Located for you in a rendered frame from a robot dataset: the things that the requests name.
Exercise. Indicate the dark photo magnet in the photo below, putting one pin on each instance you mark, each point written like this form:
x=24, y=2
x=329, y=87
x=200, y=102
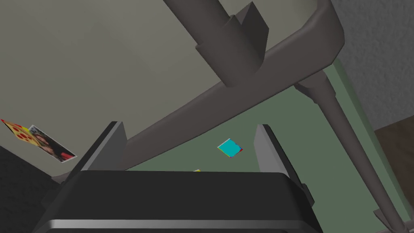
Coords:
x=51, y=146

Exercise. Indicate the yellow red pizza magnet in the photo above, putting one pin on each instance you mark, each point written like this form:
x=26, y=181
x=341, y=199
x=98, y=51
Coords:
x=20, y=132

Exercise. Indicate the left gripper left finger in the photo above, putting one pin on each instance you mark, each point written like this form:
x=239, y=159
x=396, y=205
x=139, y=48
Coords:
x=106, y=152

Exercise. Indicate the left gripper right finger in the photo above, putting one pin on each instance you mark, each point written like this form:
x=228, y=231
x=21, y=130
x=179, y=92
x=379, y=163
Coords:
x=270, y=155

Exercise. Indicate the beige fridge door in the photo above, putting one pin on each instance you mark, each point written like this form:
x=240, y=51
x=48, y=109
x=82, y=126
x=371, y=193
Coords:
x=97, y=64

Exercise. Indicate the cyan square magnet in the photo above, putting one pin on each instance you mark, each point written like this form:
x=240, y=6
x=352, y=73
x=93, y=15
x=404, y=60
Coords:
x=230, y=148

